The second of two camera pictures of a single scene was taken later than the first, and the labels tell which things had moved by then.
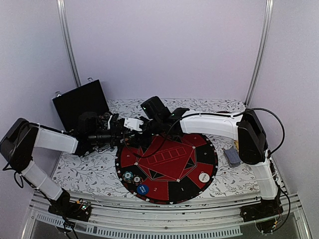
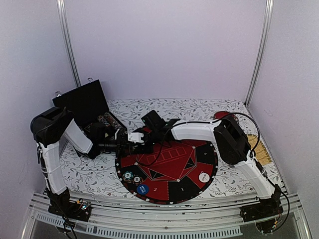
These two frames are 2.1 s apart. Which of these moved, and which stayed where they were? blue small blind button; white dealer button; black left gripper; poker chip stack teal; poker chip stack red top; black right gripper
Moved: black right gripper; black left gripper
Stayed: white dealer button; poker chip stack teal; poker chip stack red top; blue small blind button
